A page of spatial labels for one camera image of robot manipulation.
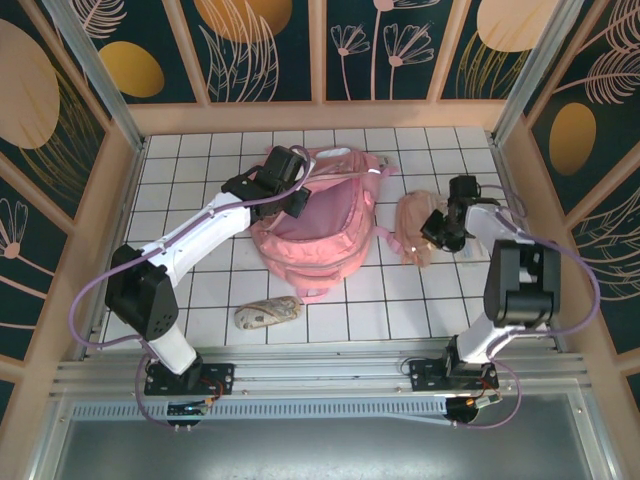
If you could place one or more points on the peach fabric pouch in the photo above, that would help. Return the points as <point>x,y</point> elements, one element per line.
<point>415,225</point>

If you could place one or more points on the pink student backpack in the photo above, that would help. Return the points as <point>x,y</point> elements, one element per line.
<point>320,260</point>

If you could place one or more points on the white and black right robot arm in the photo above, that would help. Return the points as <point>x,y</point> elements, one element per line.
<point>500,225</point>

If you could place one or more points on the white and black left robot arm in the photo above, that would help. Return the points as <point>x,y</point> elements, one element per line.
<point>200,235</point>

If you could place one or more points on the beige patterned pencil pouch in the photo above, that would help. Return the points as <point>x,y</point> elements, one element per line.
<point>267,312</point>

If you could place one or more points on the green circuit board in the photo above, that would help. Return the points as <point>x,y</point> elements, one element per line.
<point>187,409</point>

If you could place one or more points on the brushed metal panel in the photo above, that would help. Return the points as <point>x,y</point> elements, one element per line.
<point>320,450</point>

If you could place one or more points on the aluminium side rail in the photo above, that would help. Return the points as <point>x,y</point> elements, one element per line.
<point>513,200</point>
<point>129,200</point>

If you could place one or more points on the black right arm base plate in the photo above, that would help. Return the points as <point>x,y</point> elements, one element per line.
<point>425,375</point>

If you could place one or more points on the aluminium frame post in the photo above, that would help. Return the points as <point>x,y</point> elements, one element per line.
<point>98,75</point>
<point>540,75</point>

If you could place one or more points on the aluminium mounting rail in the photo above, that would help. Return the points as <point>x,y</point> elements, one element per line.
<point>320,372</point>

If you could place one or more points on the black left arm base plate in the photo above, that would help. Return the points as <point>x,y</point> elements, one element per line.
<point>220,375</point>

